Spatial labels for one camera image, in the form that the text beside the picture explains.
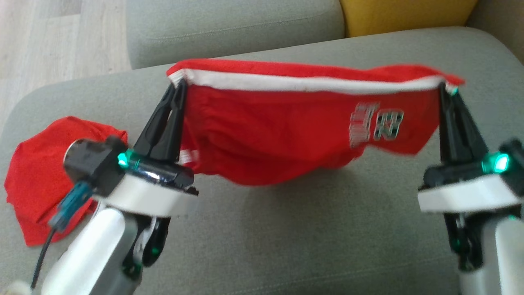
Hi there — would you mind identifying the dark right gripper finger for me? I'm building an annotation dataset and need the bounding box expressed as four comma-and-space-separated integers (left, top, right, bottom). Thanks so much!
450, 91, 488, 163
438, 83, 460, 164

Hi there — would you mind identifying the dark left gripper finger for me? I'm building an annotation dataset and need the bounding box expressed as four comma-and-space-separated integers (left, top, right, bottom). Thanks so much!
157, 80, 189, 164
133, 82, 177, 159

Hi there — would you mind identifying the grey sofa armrest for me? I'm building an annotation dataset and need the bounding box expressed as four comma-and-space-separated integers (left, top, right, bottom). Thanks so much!
467, 0, 524, 65

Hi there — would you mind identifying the red jersey with number print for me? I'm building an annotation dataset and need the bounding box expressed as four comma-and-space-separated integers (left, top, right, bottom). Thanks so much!
166, 59, 465, 187

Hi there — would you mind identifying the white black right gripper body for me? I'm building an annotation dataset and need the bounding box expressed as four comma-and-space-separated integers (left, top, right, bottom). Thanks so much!
418, 152, 524, 213

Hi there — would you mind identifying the large yellow sofa back cushion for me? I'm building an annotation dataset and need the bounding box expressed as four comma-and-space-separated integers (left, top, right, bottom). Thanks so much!
340, 0, 479, 38

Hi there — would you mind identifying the left arm teal plug cable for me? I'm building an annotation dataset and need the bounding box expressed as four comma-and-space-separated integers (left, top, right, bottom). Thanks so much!
31, 182, 94, 289

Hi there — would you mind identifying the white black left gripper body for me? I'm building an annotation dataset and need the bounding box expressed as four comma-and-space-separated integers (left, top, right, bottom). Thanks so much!
94, 150, 199, 218

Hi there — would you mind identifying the red garment with white sleeve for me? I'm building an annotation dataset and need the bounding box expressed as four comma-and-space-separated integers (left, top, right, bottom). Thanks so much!
4, 116, 128, 247

